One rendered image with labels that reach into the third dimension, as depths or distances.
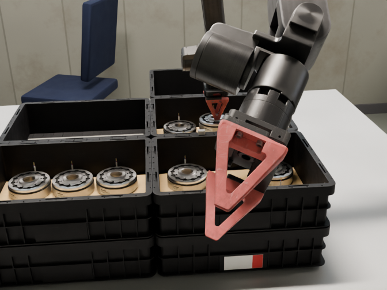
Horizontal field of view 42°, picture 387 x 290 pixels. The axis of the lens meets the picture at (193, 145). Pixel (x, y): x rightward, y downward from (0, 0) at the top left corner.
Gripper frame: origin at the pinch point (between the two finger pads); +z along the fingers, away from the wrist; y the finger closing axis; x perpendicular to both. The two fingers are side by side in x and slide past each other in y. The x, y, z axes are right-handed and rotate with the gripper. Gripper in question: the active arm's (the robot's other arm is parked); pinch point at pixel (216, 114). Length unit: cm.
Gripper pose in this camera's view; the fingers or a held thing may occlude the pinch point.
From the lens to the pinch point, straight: 153.8
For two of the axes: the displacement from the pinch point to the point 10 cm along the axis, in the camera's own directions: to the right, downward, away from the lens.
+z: 0.3, 9.1, 4.2
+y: 0.7, 4.1, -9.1
